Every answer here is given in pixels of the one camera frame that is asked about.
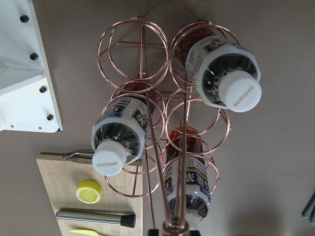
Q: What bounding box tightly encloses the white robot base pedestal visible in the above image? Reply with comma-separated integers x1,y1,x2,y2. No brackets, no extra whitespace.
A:
0,0,63,133

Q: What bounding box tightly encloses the bamboo cutting board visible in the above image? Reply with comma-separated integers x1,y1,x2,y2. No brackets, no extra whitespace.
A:
36,154,143,236

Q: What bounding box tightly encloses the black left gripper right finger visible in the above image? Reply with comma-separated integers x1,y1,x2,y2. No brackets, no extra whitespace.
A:
189,230,200,236

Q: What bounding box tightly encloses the grey folded cloth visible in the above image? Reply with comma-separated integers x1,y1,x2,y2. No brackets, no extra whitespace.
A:
302,194,315,224

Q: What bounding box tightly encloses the yellow plastic knife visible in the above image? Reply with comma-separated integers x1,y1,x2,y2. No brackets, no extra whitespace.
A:
70,229,105,236

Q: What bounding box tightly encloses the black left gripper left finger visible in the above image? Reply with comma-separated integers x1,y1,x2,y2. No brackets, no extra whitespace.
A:
147,229,159,236

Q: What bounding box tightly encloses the half lemon slice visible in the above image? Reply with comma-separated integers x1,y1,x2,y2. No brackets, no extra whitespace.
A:
75,180,103,204

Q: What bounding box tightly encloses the copper wire bottle basket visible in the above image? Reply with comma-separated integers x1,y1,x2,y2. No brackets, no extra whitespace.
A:
96,17,240,236

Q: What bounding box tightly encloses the tea bottle white cap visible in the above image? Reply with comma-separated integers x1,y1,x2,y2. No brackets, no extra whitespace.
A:
91,81,158,177

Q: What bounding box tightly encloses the steel muddler black tip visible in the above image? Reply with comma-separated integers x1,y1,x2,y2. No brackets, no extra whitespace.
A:
55,210,136,228

